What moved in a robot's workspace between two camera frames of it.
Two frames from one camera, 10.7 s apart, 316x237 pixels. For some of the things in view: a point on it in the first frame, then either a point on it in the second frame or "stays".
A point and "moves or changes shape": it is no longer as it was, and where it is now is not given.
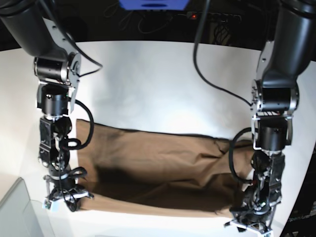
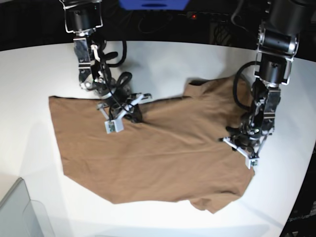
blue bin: [156, 5] stays
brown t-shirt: [160, 172] moves or changes shape
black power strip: [210, 17] stays
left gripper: [60, 195] -> [115, 111]
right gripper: [259, 219] -> [246, 142]
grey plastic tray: [21, 217] stays
